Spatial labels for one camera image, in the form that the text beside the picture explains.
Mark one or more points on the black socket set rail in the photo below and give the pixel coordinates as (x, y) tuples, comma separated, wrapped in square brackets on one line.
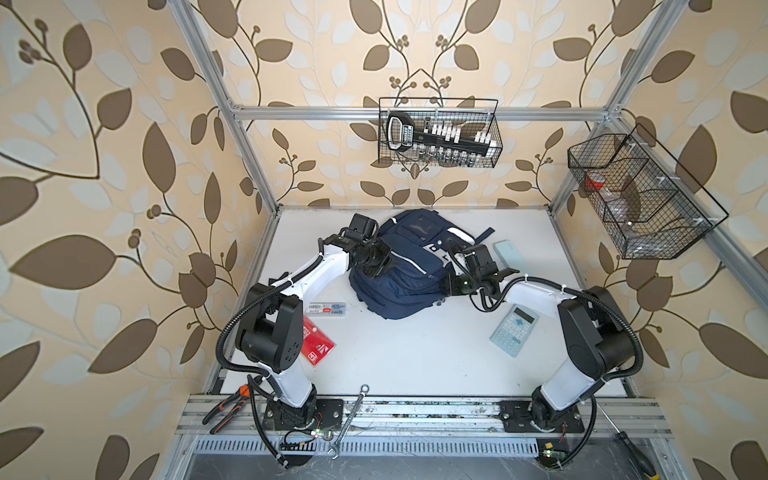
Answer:
[(449, 133)]

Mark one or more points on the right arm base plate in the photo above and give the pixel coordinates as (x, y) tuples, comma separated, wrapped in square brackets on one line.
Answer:
[(536, 416)]

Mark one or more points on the back wall wire basket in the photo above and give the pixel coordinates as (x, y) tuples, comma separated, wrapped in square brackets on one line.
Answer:
[(436, 102)]

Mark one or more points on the wall wire basket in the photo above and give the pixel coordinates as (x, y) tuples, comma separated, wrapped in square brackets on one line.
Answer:
[(663, 208), (436, 102)]

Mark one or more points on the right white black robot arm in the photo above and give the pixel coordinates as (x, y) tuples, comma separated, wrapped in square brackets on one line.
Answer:
[(600, 344)]

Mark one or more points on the red capped clear bottle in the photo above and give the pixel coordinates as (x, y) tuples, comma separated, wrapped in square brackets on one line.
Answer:
[(597, 183)]

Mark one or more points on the light green pencil case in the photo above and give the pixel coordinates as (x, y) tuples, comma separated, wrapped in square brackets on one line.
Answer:
[(510, 256)]

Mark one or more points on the red booklet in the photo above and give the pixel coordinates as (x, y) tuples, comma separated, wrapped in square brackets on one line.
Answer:
[(316, 344)]

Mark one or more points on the silver combination wrench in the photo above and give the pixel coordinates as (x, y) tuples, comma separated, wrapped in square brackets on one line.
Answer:
[(334, 450)]

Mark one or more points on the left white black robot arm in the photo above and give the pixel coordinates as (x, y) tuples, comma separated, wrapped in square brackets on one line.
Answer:
[(264, 338)]

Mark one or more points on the navy blue student backpack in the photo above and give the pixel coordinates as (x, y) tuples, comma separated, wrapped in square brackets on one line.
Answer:
[(419, 241)]

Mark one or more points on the right wall wire basket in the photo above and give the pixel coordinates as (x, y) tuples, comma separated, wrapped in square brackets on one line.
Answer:
[(663, 208)]

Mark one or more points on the orange black pliers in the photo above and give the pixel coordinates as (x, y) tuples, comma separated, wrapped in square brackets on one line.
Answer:
[(231, 406)]

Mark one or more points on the black yellow screwdriver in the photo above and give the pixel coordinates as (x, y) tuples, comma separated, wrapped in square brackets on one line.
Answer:
[(636, 456)]

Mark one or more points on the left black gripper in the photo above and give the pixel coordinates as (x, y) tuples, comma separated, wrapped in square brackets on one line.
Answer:
[(377, 270)]

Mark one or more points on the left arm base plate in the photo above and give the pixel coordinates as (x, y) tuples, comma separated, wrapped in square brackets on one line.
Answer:
[(316, 413)]

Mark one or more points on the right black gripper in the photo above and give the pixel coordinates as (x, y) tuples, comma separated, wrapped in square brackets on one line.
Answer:
[(450, 285)]

